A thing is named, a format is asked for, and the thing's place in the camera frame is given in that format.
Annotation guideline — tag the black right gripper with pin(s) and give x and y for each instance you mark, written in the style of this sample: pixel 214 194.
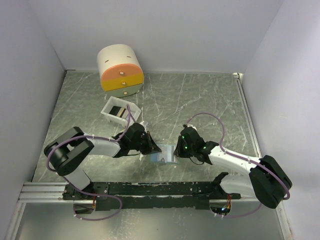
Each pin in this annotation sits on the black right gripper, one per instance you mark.
pixel 178 151

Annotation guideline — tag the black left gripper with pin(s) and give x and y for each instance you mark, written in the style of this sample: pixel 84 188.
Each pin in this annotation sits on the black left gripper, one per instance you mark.
pixel 151 146

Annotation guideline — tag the white gold VIP card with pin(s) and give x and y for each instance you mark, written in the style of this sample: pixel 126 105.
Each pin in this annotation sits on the white gold VIP card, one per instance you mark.
pixel 165 156

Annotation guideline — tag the green card holder book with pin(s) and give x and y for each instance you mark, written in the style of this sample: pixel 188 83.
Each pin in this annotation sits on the green card holder book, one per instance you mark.
pixel 176 158

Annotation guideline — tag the white card tray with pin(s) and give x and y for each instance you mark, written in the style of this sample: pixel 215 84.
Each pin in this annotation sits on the white card tray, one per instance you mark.
pixel 123 116

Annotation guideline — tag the black credit card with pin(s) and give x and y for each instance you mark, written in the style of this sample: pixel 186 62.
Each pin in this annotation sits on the black credit card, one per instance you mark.
pixel 115 110

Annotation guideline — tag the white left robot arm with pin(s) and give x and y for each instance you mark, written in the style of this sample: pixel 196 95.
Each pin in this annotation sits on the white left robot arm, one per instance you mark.
pixel 67 152

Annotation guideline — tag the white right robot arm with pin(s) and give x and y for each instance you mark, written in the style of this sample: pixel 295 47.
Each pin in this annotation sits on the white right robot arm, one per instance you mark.
pixel 260 177

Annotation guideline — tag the round mini drawer cabinet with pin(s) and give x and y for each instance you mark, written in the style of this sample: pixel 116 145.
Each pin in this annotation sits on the round mini drawer cabinet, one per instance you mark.
pixel 119 70

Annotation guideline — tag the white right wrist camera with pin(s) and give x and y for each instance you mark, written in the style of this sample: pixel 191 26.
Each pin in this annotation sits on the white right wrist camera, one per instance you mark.
pixel 189 126

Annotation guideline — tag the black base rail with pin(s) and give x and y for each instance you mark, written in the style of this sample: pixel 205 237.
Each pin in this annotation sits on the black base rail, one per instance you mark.
pixel 149 195

